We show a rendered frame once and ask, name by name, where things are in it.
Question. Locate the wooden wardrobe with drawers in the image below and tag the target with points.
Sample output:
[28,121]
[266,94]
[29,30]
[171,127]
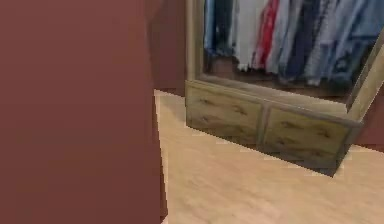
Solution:
[226,115]

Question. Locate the blue hanging garment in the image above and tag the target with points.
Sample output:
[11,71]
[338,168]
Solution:
[218,26]

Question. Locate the white hanging garment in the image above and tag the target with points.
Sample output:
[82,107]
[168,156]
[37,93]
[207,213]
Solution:
[247,33]

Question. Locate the red hanging garment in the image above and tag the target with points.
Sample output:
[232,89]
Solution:
[266,36]

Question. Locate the dark navy hanging garment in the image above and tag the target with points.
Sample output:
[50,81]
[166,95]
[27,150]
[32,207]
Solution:
[301,43]

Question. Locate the light blue hanging shirt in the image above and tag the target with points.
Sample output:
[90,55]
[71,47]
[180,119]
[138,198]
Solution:
[350,36]

